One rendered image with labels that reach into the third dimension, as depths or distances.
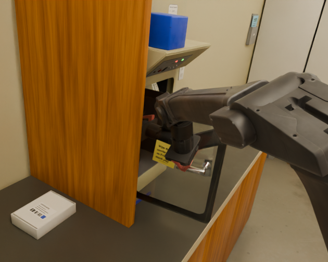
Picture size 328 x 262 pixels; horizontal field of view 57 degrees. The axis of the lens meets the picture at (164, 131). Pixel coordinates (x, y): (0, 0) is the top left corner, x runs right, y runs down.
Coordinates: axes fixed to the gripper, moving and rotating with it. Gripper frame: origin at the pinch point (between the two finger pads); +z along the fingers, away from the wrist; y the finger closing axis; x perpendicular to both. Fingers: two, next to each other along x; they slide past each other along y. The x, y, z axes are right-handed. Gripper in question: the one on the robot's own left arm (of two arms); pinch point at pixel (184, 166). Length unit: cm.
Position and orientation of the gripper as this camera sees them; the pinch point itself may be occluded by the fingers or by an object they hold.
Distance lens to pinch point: 88.9
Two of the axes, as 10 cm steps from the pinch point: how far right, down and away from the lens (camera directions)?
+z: 0.9, 6.9, 7.2
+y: -4.3, 6.8, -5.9
